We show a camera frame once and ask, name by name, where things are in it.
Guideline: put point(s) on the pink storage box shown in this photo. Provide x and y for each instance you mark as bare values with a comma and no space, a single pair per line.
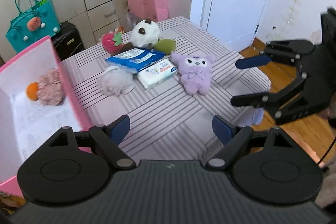
27,124

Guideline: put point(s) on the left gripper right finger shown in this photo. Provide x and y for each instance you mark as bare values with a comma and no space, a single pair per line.
234,139

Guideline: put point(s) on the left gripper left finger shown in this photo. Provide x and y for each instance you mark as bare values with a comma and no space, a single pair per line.
105,141

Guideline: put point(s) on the striped pink table cloth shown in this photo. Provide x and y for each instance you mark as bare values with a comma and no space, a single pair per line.
165,122

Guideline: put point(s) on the white tissue pack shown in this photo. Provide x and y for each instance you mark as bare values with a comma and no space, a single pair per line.
156,74

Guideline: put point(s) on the white mesh bath puff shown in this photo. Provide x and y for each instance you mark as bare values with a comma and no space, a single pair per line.
115,81

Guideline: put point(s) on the teal felt tote bag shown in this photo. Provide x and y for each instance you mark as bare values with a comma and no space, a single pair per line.
33,24

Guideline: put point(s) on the white round plush toy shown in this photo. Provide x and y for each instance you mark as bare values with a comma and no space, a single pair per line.
145,34

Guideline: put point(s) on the red strawberry plush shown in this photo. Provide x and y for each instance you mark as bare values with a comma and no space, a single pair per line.
112,42

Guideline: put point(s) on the black suitcase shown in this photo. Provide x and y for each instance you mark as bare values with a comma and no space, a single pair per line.
67,42

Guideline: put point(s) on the blue wet wipes pack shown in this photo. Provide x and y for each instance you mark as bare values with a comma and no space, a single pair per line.
136,59

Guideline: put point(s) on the purple Kuromi plush toy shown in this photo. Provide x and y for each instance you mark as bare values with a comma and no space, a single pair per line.
195,72

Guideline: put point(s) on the orange sponge ball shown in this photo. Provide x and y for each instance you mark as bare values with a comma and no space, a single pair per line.
32,90

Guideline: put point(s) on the green makeup sponge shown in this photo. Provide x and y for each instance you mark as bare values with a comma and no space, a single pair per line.
165,46

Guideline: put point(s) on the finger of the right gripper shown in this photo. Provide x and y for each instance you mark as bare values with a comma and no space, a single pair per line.
254,61
255,100

